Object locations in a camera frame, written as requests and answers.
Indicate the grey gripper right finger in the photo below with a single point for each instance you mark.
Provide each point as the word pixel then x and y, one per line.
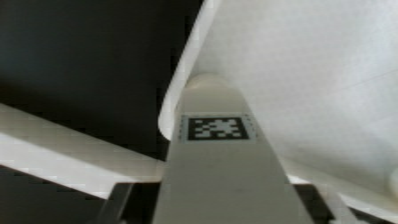
pixel 325 207

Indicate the white desk top tray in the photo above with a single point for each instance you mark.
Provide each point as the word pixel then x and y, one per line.
pixel 306 52

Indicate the white front barrier rail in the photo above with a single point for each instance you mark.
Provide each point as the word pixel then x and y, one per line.
pixel 66 157

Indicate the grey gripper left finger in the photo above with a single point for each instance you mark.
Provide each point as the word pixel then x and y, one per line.
pixel 128 207

